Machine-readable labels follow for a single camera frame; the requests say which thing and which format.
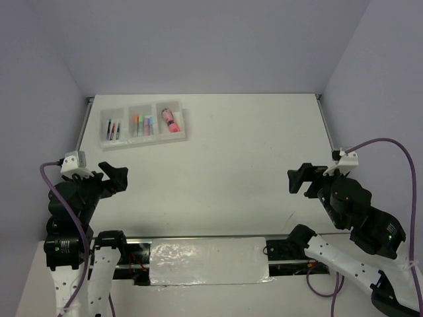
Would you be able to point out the silver foil cover plate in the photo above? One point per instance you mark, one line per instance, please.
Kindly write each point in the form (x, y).
(208, 261)

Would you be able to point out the red gel pen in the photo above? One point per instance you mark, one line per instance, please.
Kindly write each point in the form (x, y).
(112, 131)

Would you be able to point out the white three-compartment tray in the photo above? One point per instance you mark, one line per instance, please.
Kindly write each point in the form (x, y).
(125, 115)

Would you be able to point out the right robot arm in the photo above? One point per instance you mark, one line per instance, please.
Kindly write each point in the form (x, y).
(392, 281)

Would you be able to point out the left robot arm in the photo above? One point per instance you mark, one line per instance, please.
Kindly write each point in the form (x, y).
(82, 263)

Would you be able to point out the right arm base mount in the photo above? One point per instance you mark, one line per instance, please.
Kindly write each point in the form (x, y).
(284, 259)

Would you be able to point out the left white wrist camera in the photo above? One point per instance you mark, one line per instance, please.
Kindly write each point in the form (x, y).
(75, 163)

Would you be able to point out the pink glue stick tube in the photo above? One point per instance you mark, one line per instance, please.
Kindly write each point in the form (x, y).
(168, 117)

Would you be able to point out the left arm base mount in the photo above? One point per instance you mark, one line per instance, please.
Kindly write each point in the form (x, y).
(133, 264)

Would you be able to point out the blue highlighter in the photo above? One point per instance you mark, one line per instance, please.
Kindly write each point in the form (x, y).
(151, 128)

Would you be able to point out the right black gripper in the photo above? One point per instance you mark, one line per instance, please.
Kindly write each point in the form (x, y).
(307, 171)

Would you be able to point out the dark blue gel pen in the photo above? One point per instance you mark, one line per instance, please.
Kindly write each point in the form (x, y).
(108, 129)

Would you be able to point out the orange highlighter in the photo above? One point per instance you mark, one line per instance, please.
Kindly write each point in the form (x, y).
(136, 125)

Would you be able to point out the teal gel pen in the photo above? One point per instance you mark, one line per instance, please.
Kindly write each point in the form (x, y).
(118, 131)

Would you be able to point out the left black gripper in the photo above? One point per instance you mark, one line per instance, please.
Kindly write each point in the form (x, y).
(118, 176)

